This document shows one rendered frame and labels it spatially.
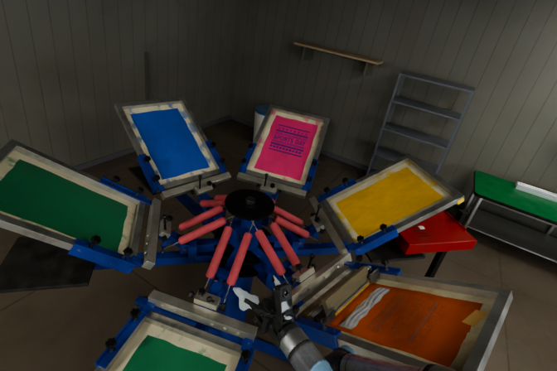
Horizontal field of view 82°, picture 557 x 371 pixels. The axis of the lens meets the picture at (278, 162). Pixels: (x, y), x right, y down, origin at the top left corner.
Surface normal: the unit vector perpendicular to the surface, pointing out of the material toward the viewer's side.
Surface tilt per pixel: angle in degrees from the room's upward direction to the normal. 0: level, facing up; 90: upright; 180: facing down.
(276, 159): 32
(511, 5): 90
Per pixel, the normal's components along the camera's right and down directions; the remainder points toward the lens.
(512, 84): -0.51, 0.32
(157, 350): 0.16, -0.88
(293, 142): 0.00, -0.53
